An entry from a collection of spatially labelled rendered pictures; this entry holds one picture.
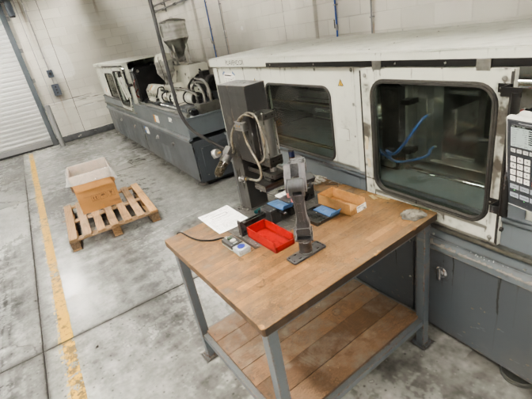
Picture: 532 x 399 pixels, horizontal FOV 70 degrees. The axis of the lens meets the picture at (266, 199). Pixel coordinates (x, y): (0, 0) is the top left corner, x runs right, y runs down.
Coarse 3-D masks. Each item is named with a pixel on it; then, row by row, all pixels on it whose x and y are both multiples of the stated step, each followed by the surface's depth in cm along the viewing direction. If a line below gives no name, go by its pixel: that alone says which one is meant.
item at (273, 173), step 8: (248, 168) 221; (256, 168) 218; (264, 168) 212; (272, 168) 204; (264, 176) 209; (272, 176) 202; (280, 176) 203; (256, 184) 206; (264, 184) 201; (272, 184) 202; (280, 184) 206
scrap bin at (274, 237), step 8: (256, 224) 204; (264, 224) 207; (272, 224) 200; (248, 232) 201; (256, 232) 205; (264, 232) 203; (272, 232) 202; (280, 232) 196; (288, 232) 189; (256, 240) 196; (264, 240) 188; (272, 240) 195; (280, 240) 194; (288, 240) 192; (272, 248) 184; (280, 248) 184
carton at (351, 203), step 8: (320, 192) 221; (328, 192) 225; (336, 192) 224; (344, 192) 218; (320, 200) 221; (328, 200) 215; (336, 200) 208; (344, 200) 221; (352, 200) 215; (360, 200) 210; (336, 208) 211; (344, 208) 205; (352, 208) 211; (360, 208) 207
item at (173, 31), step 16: (176, 32) 588; (176, 48) 604; (160, 64) 575; (176, 64) 635; (192, 64) 572; (176, 80) 629; (208, 80) 540; (160, 96) 595; (192, 96) 516; (192, 112) 488
